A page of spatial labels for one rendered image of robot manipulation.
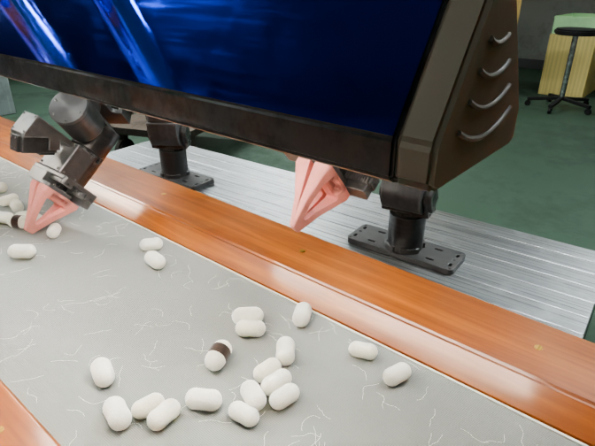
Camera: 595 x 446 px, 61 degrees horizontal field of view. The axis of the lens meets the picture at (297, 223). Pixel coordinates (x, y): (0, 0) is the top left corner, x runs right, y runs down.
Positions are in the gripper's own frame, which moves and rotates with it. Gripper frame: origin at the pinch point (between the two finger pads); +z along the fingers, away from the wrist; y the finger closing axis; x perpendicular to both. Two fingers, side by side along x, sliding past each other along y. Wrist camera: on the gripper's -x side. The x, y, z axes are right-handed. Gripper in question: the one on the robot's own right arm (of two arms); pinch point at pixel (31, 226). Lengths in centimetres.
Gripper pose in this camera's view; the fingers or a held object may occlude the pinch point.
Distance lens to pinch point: 88.2
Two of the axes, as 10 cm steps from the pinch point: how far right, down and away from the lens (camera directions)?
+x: 4.2, 4.6, 7.8
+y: 7.6, 2.9, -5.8
